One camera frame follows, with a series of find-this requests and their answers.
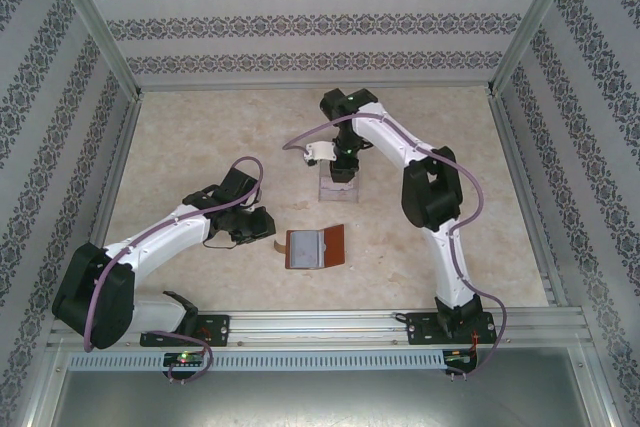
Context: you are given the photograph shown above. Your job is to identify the metal sheet panel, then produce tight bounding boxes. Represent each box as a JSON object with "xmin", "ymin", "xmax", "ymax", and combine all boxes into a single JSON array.
[{"xmin": 47, "ymin": 369, "xmax": 619, "ymax": 427}]

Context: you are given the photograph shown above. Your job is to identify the clear acrylic card stand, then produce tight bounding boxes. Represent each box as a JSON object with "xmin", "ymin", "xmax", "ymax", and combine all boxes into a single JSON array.
[{"xmin": 317, "ymin": 149, "xmax": 362, "ymax": 205}]

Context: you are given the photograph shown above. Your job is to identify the aluminium mounting rail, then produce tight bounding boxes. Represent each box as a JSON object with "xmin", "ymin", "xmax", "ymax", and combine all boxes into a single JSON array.
[{"xmin": 47, "ymin": 309, "xmax": 592, "ymax": 349}]

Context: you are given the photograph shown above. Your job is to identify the white card pink print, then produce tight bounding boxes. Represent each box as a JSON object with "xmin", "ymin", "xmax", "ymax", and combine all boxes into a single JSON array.
[{"xmin": 321, "ymin": 177, "xmax": 359, "ymax": 201}]

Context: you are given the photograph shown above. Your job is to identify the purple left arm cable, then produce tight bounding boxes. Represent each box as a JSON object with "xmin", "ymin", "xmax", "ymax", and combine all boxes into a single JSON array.
[{"xmin": 82, "ymin": 156, "xmax": 265, "ymax": 383}]

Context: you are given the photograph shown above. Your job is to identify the aluminium frame post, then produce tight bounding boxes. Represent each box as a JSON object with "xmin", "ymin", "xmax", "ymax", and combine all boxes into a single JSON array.
[
  {"xmin": 487, "ymin": 0, "xmax": 587, "ymax": 98},
  {"xmin": 569, "ymin": 341, "xmax": 624, "ymax": 427},
  {"xmin": 17, "ymin": 339, "xmax": 69, "ymax": 427},
  {"xmin": 39, "ymin": 0, "xmax": 144, "ymax": 98}
]

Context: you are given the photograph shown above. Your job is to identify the slotted grey cable duct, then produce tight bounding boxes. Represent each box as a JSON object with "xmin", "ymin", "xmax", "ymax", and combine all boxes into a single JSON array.
[{"xmin": 67, "ymin": 349, "xmax": 447, "ymax": 371}]

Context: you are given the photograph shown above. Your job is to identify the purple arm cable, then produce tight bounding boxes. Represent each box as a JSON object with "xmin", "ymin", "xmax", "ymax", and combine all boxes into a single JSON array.
[
  {"xmin": 282, "ymin": 114, "xmax": 511, "ymax": 379},
  {"xmin": 82, "ymin": 156, "xmax": 265, "ymax": 383}
]

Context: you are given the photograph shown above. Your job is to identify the circuit board green light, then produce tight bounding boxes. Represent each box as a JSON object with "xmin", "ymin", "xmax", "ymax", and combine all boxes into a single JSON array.
[{"xmin": 163, "ymin": 352, "xmax": 207, "ymax": 367}]

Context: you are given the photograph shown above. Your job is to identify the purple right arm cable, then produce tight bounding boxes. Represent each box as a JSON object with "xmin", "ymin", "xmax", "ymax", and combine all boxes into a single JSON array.
[{"xmin": 282, "ymin": 114, "xmax": 511, "ymax": 379}]

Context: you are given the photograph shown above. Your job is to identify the aluminium side rail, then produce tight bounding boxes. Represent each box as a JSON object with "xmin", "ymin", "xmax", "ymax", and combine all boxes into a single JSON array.
[
  {"xmin": 487, "ymin": 89, "xmax": 571, "ymax": 309},
  {"xmin": 68, "ymin": 91, "xmax": 146, "ymax": 312}
]

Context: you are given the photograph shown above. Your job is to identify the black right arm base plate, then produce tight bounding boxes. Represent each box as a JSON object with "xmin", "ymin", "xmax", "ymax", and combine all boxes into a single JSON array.
[{"xmin": 405, "ymin": 311, "xmax": 499, "ymax": 347}]

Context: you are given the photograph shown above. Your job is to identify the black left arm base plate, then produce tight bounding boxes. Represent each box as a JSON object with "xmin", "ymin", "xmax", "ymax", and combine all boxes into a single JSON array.
[{"xmin": 141, "ymin": 314, "xmax": 231, "ymax": 348}]

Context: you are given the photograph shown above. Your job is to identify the brown leather card holder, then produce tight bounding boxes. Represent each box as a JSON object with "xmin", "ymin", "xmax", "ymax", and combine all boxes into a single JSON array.
[{"xmin": 272, "ymin": 223, "xmax": 347, "ymax": 271}]

